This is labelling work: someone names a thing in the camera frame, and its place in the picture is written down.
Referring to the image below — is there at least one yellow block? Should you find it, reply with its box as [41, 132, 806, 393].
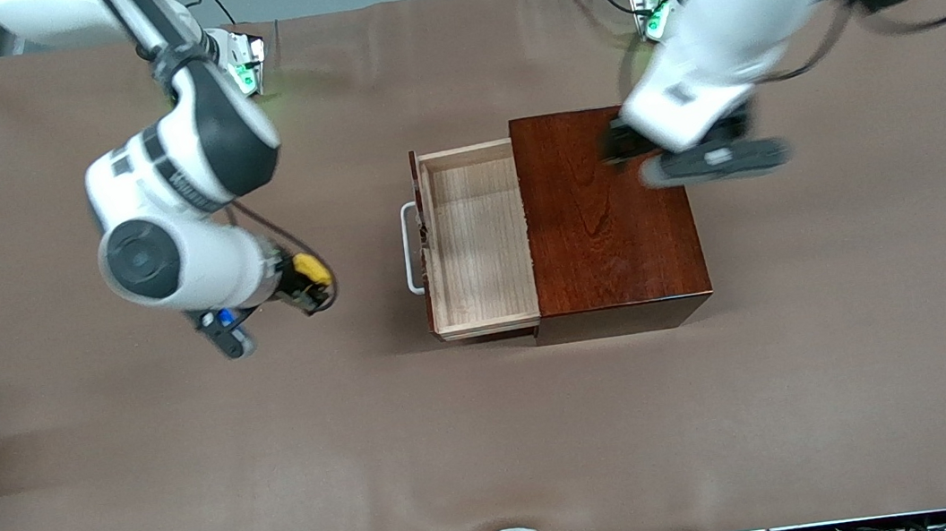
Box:
[291, 249, 335, 293]

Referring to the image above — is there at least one red-brown wooden cabinet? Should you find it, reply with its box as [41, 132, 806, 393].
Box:
[506, 97, 718, 347]

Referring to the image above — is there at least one brown table cover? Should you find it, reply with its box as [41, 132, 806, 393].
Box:
[0, 0, 946, 531]

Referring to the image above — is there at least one metal base plate green light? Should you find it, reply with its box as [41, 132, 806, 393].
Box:
[214, 22, 273, 100]
[628, 0, 685, 46]

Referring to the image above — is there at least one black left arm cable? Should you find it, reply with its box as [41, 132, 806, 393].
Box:
[752, 0, 946, 84]

